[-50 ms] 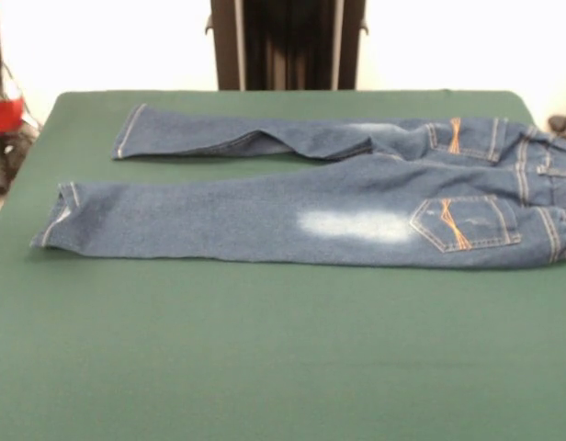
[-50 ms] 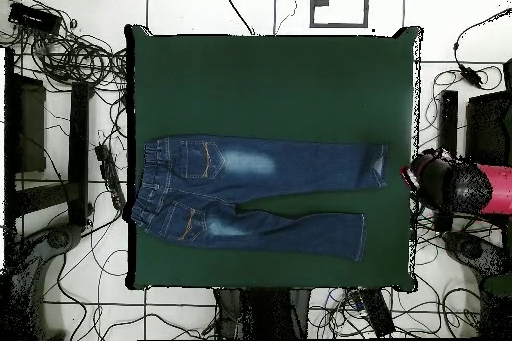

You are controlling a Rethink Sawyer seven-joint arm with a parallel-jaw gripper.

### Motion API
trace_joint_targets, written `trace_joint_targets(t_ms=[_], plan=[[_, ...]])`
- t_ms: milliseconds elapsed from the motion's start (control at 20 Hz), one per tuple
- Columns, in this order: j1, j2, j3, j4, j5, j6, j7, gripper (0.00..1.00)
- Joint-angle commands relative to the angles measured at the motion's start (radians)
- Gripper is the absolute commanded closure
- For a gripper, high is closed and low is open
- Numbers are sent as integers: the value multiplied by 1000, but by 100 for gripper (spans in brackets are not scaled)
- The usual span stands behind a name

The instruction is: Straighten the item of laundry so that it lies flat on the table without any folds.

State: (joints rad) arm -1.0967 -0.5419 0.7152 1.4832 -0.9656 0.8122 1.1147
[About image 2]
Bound black cable with adapter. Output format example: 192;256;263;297
452;7;512;89

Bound grey chair base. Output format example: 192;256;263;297
441;230;512;278
5;222;83;340

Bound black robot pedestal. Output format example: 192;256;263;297
215;287;311;339

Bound black stand frame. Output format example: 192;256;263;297
434;90;512;234
3;47;95;230

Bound blue denim jeans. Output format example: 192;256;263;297
130;134;390;263

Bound black electronics box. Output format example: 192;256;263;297
8;1;63;34

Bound dark green table cloth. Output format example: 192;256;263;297
124;24;424;292

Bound tangled black cables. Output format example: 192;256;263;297
0;0;129;94

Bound black power strip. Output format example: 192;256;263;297
94;143;127;211

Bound thin black floor cable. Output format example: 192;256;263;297
272;0;298;36

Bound green object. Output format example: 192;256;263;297
481;272;512;298

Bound black oblong floor box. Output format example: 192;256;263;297
359;287;396;338

